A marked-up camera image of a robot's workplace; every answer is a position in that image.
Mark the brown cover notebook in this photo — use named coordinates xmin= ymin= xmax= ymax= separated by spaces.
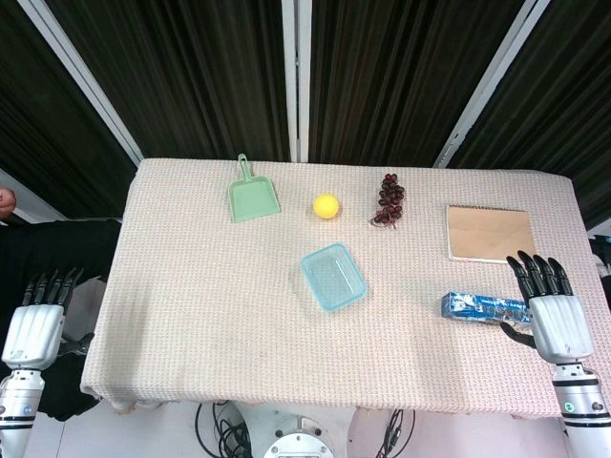
xmin=445 ymin=204 xmax=539 ymax=265

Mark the pink waffle tablecloth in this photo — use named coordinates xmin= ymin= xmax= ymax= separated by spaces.
xmin=79 ymin=157 xmax=610 ymax=421

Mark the black cloth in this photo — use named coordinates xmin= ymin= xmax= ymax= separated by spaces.
xmin=0 ymin=219 xmax=123 ymax=422

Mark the dark red grape bunch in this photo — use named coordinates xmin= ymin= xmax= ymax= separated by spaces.
xmin=369 ymin=172 xmax=408 ymax=231

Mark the green plastic dustpan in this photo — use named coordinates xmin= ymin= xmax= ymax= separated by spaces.
xmin=227 ymin=153 xmax=282 ymax=224

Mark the yellow ball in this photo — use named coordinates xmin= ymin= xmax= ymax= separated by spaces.
xmin=312 ymin=193 xmax=341 ymax=221

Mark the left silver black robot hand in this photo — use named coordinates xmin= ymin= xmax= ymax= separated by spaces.
xmin=2 ymin=266 xmax=95 ymax=371

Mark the blue-rimmed clear plastic lid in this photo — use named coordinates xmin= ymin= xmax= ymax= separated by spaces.
xmin=300 ymin=241 xmax=369 ymax=315

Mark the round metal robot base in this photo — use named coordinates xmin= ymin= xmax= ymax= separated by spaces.
xmin=262 ymin=414 xmax=333 ymax=458

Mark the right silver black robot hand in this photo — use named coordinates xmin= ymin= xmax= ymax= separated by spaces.
xmin=498 ymin=251 xmax=596 ymax=366

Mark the black cable bundle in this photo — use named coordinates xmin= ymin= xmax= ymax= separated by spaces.
xmin=194 ymin=400 xmax=254 ymax=458

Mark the blue snack package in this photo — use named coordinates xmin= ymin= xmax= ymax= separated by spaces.
xmin=439 ymin=291 xmax=534 ymax=329

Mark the black pleated curtain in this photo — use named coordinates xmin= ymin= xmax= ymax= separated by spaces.
xmin=45 ymin=0 xmax=292 ymax=162
xmin=308 ymin=0 xmax=532 ymax=168
xmin=0 ymin=0 xmax=137 ymax=223
xmin=448 ymin=0 xmax=611 ymax=230

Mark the white frame post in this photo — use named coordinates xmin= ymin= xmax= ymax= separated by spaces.
xmin=18 ymin=0 xmax=144 ymax=163
xmin=432 ymin=0 xmax=550 ymax=169
xmin=281 ymin=0 xmax=312 ymax=163
xmin=0 ymin=166 xmax=66 ymax=223

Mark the clear plastic container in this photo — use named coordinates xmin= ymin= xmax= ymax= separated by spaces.
xmin=290 ymin=242 xmax=369 ymax=315

